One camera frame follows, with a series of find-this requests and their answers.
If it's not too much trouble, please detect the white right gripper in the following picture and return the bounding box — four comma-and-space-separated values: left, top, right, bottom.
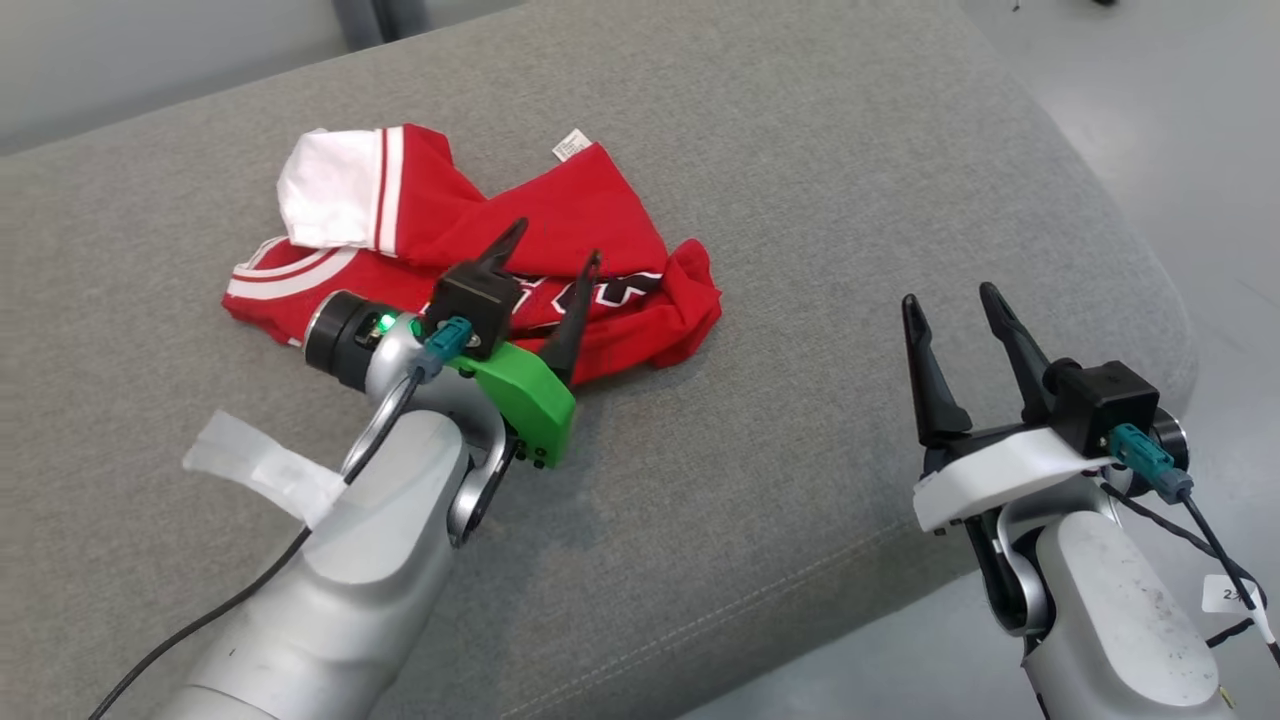
901, 282, 1113, 534

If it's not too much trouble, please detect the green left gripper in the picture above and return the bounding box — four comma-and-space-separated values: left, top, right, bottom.
445, 217, 603, 470

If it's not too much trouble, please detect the red Bulls jersey shirt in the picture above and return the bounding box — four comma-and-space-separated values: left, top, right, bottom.
221, 123, 724, 387

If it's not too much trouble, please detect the grey fabric sofa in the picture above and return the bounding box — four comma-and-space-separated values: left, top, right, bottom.
0, 0, 1200, 720

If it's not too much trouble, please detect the white tape flag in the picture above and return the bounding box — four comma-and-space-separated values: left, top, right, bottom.
182, 409, 347, 530

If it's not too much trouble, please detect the left black cable teal plug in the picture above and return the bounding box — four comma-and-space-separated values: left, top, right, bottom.
88, 317, 474, 720

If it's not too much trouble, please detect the black cable teal plug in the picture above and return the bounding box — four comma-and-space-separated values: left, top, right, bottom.
1107, 423, 1280, 669
88, 317, 474, 720

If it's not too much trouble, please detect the right black cable teal plug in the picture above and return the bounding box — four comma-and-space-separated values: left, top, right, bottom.
1107, 423, 1280, 669

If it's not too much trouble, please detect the thin black twisted cable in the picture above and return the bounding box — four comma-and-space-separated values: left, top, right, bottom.
1098, 482, 1269, 649

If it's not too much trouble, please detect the grey wall post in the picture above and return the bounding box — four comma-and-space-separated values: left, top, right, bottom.
333, 0, 433, 51

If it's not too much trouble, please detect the small white cable label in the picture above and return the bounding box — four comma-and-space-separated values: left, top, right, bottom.
1200, 574, 1257, 614

